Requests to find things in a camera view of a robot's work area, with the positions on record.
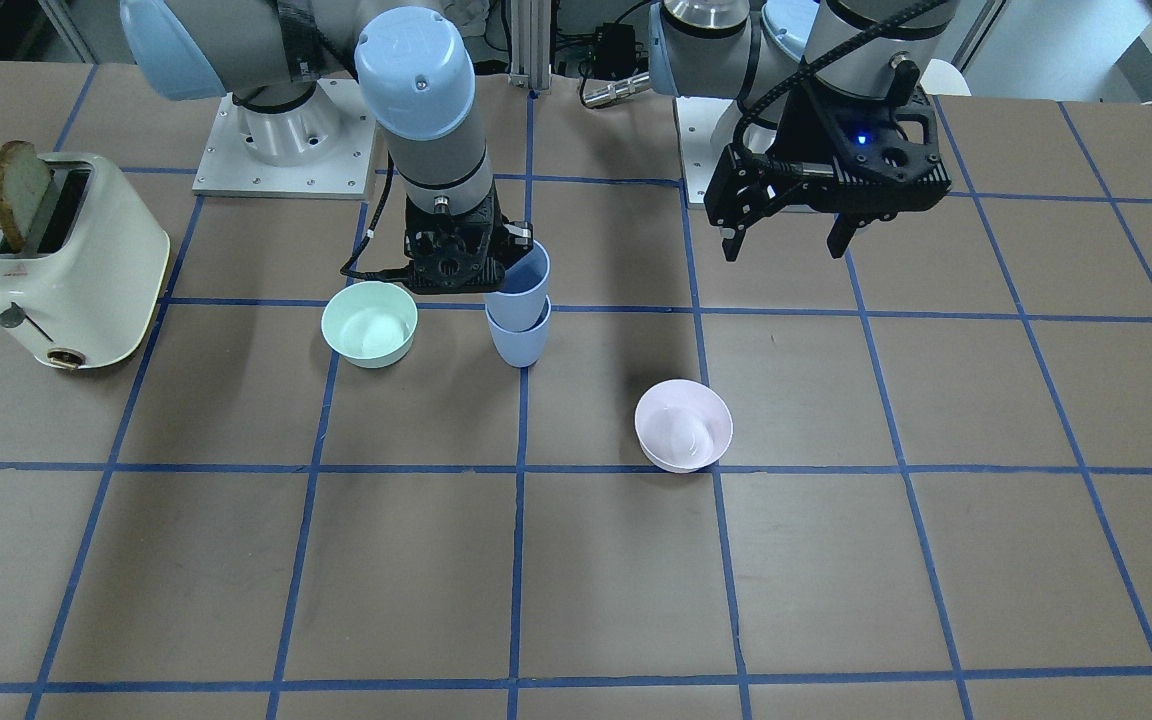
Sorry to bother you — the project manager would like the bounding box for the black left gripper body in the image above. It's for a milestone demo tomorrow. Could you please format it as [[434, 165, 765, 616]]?
[[704, 79, 952, 225]]

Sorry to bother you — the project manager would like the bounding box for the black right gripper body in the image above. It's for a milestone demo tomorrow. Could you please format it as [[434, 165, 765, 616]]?
[[402, 190, 526, 295]]

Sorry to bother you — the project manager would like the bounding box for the blue cup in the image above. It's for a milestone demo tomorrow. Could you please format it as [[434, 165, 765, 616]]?
[[485, 297, 552, 367], [485, 241, 550, 333]]

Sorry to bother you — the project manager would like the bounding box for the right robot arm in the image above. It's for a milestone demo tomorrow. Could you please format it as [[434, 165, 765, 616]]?
[[119, 1, 535, 295]]

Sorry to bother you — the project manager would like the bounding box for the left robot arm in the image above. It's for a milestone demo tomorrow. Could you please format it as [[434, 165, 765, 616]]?
[[647, 1, 957, 262]]

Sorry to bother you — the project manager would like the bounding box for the white chair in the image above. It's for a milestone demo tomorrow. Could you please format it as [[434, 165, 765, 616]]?
[[920, 58, 972, 97]]

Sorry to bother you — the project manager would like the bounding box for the mint green bowl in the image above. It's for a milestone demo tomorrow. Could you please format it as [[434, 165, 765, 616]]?
[[320, 281, 419, 369]]

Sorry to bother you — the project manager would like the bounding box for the pink bowl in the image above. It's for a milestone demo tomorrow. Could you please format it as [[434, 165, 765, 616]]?
[[634, 379, 733, 473]]

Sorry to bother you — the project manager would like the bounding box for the cream white toaster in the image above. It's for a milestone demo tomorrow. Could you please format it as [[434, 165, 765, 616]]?
[[0, 152, 172, 370]]

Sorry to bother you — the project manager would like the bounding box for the toast slice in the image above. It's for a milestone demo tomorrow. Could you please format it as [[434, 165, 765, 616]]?
[[0, 141, 52, 252]]

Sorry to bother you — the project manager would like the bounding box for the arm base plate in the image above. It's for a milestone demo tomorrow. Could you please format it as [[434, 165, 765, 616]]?
[[192, 79, 376, 200], [673, 97, 740, 209]]

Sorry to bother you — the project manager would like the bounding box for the aluminium frame post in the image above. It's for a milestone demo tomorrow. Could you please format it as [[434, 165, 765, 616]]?
[[502, 0, 554, 97]]

